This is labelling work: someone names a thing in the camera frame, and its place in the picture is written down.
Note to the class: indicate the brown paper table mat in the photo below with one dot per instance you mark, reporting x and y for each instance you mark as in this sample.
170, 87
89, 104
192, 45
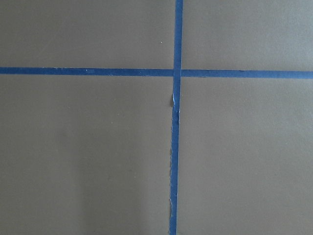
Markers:
156, 117

